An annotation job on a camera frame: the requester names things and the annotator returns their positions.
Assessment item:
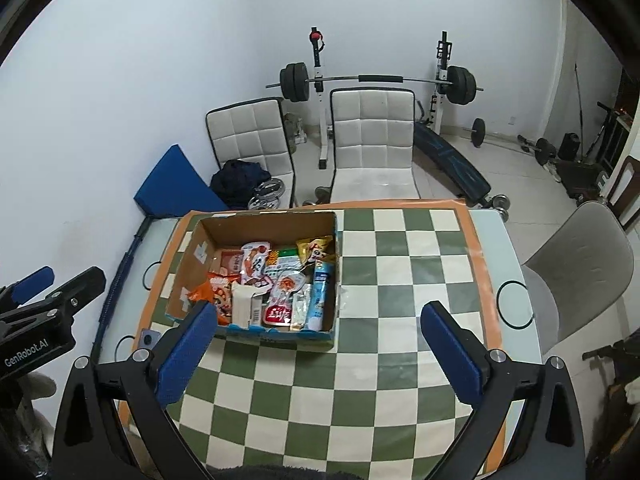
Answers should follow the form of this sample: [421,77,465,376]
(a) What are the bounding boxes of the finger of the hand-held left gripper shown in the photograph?
[0,266,55,307]
[27,266,107,320]

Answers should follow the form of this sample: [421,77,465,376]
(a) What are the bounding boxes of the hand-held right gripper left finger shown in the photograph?
[52,300,219,480]

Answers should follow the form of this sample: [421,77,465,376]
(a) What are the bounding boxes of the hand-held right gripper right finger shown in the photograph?
[420,301,586,480]

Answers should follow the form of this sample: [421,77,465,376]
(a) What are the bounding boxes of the plain orange snack bag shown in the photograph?
[182,280,221,311]

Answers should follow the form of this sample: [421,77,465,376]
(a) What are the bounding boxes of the orange snack bag panda print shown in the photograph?
[207,271,236,323]

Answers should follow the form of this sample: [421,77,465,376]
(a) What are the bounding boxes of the dark red snack packet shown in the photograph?
[220,249,246,276]

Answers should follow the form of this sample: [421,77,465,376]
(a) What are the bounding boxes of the red and white snack packet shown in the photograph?
[241,241,273,288]

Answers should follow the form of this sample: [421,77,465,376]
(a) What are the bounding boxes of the clear white snack packet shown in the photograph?
[291,285,313,332]

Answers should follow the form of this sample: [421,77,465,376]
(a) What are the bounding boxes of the white and orange snack packet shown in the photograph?
[272,270,307,306]

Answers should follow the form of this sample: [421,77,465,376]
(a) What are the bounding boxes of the cardboard box with blue print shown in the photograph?
[165,211,346,350]

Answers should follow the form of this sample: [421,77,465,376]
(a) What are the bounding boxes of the green and white snack packet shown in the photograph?
[265,246,303,281]

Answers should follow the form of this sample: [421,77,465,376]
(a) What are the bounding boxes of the long light blue snack packet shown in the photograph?
[305,260,336,332]

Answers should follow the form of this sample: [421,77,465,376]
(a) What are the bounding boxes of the yellow snack packet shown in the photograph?
[296,236,334,263]

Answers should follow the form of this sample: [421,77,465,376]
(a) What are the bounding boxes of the long black exercise bar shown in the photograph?
[92,217,151,361]

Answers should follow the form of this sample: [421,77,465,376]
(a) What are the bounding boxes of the green white checkered tablecloth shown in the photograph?
[117,199,506,480]

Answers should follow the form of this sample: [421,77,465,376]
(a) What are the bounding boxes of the blue foam mat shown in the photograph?
[132,144,231,220]

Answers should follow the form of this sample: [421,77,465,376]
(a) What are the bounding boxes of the grey chair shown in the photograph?
[520,201,636,356]

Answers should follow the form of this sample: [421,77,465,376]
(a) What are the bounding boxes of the black scooter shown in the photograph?
[582,330,640,480]

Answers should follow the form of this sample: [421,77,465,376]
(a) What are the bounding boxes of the dark blue clothing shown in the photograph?
[210,159,272,210]

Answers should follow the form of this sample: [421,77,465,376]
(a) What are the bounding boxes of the black blue weight bench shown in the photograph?
[412,122,493,208]

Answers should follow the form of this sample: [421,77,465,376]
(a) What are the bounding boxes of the small bar with plate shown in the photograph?
[462,117,531,153]

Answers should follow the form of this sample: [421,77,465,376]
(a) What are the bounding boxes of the black dumbbells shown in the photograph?
[517,135,558,167]

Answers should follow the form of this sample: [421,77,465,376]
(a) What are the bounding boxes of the white padded chair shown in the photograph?
[205,97,297,211]
[327,87,421,206]

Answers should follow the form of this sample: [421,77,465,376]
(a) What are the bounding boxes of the black speaker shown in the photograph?
[557,132,581,161]

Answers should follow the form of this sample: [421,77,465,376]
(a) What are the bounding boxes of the wooden chair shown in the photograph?
[607,155,640,231]

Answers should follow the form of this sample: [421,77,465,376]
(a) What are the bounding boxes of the black barbell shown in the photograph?
[265,62,485,107]

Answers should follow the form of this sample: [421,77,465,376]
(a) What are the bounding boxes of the white barbell rack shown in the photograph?
[305,25,456,171]

